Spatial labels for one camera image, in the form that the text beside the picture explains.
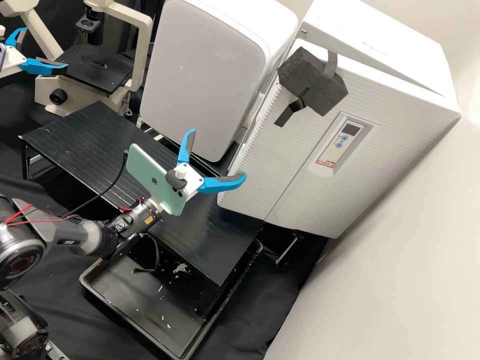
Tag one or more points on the wrist camera phone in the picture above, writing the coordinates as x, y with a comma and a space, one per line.
150, 176
2, 54

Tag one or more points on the black tray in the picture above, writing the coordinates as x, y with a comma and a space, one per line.
150, 318

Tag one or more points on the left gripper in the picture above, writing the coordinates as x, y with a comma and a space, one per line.
13, 62

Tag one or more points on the black platform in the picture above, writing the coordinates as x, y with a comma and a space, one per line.
93, 150

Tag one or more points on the right wrist camera phone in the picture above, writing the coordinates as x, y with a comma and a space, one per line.
150, 176

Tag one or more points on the left wrist camera phone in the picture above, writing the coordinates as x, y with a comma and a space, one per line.
2, 54

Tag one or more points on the cream microscope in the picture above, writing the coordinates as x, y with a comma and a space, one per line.
139, 56

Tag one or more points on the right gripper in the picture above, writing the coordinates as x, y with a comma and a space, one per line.
195, 182

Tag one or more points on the white incubator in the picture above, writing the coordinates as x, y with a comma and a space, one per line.
375, 30

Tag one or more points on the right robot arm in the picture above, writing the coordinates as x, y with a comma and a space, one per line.
75, 236

